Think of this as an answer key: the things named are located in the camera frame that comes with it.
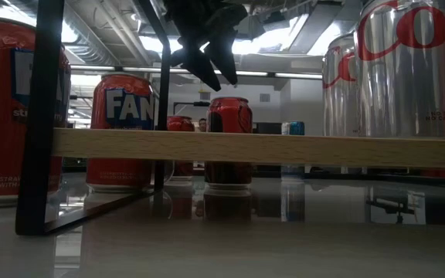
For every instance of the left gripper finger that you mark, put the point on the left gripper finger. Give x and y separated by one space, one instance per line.
224 54
199 63

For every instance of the red Coca-Cola Zero can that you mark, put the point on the red Coca-Cola Zero can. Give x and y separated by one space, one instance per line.
228 112

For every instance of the red soda can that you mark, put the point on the red soda can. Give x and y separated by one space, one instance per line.
181 123

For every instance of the silver Diet Coke can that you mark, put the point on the silver Diet Coke can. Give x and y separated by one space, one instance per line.
408 96
340 96

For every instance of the bright ceiling light panel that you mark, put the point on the bright ceiling light panel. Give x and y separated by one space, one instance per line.
269 44

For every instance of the person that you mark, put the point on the person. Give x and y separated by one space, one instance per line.
202 125

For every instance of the teal and white slim can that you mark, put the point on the teal and white slim can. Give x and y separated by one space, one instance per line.
296 128

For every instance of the long ceiling light strip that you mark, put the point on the long ceiling light strip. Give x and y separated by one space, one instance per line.
91 68

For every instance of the grey wall box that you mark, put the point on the grey wall box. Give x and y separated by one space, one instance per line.
205 95
265 97

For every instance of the silver rectangular air duct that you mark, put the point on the silver rectangular air duct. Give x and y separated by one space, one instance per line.
315 27

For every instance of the wooden shelf with black frame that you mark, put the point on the wooden shelf with black frame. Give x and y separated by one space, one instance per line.
245 148

